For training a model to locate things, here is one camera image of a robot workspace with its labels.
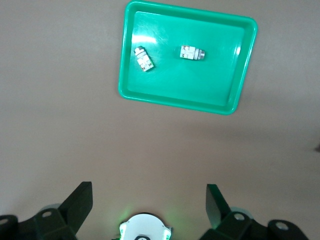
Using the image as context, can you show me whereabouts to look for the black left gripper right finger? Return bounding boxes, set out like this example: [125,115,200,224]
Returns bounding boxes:
[199,183,254,240]

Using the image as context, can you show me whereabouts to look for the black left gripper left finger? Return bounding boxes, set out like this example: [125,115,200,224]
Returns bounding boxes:
[33,181,94,240]

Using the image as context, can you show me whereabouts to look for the green plastic tray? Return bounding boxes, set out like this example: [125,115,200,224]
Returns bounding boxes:
[117,0,259,116]

